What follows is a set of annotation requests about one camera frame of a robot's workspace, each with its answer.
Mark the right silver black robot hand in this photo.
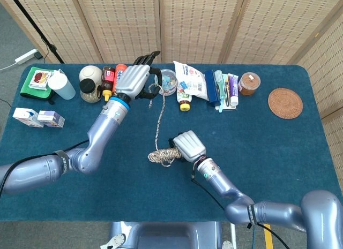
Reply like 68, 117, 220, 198
168, 130, 207, 163

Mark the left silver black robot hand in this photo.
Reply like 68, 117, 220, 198
115, 50, 163, 102

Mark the beige speckled braided rope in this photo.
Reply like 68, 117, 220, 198
147, 82, 185, 168

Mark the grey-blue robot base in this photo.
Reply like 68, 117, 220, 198
100, 221, 234, 249

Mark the orange drink can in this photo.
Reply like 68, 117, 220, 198
113, 63, 128, 95

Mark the brown sauce bottle yellow cap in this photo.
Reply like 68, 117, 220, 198
100, 66, 116, 102

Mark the clear tub of clips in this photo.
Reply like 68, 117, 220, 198
158, 69, 178, 96

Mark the white round bowl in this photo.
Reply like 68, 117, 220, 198
79, 65, 103, 84

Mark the glass jar black lid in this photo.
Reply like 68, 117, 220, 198
79, 79, 103, 103

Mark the small white bottle yellow cap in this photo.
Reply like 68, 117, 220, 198
176, 81, 193, 112

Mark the white backing card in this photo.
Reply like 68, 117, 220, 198
215, 103, 238, 111

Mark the navy blue box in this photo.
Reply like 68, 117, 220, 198
205, 70, 221, 107

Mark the white printed plastic bag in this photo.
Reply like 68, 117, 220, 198
173, 61, 210, 101

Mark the blue felt table cover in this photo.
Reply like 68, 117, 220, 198
0, 63, 343, 223

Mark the slim purple yellow tube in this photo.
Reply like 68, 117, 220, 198
222, 74, 232, 107

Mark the pale blue plastic cup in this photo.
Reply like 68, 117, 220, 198
47, 69, 77, 100

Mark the purple white toothpaste tube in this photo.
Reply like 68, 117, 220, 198
227, 73, 240, 106

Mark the teal brush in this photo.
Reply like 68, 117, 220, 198
214, 70, 228, 113

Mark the bamboo folding screen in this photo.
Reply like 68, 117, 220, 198
0, 0, 343, 150

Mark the clear jar of rubber bands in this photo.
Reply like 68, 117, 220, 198
237, 72, 262, 96

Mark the black tripod stand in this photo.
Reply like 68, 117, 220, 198
6, 0, 65, 64

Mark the white purple carton box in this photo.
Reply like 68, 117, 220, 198
36, 110, 66, 129

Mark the white snack packet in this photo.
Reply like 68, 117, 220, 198
28, 71, 53, 90

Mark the round woven rattan coaster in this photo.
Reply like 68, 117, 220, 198
267, 87, 304, 120

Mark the green cloth pouch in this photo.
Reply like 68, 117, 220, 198
20, 66, 56, 101

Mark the white power strip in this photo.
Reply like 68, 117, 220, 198
14, 48, 38, 65

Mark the white blue carton box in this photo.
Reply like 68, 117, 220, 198
12, 107, 44, 129

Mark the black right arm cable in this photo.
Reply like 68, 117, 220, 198
190, 176, 287, 249

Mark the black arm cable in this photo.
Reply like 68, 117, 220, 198
0, 140, 89, 199
190, 176, 287, 249

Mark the white power cord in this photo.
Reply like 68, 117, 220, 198
0, 62, 19, 72

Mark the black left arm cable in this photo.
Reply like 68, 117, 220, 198
0, 140, 89, 199

